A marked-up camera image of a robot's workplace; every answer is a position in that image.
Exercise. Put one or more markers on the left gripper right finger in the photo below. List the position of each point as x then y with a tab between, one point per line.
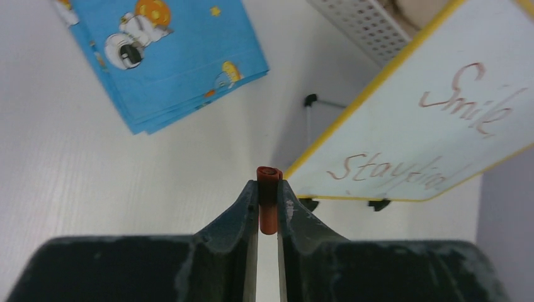
318	264

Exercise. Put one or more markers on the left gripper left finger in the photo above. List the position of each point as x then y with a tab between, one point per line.
217	263

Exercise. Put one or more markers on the red marker cap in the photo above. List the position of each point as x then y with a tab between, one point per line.
268	179

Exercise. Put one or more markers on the yellow framed whiteboard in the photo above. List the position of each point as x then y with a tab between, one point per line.
455	102

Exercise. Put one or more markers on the black whiteboard foot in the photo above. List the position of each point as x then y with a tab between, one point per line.
379	205
310	204

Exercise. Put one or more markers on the white plastic basket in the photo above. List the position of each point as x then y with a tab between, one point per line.
379	28

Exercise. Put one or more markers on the beige cloth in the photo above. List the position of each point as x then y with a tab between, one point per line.
414	14

